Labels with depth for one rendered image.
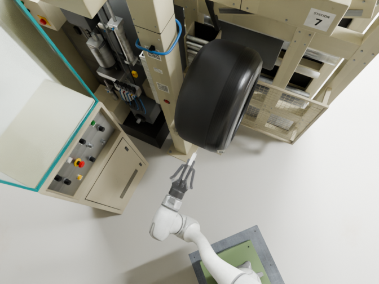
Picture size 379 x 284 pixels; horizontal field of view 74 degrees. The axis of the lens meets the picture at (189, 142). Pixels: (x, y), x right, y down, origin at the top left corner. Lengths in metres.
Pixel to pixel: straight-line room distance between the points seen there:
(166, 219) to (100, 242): 1.48
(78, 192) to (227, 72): 1.16
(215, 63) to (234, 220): 1.62
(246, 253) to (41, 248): 1.92
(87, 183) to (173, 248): 1.09
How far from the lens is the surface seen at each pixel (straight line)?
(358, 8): 1.29
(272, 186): 2.58
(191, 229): 1.29
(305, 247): 2.61
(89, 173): 1.75
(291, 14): 1.16
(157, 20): 1.07
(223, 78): 1.18
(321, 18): 1.15
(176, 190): 1.22
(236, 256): 1.72
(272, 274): 1.86
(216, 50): 1.27
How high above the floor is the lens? 2.45
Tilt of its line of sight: 69 degrees down
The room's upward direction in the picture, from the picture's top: 9 degrees counter-clockwise
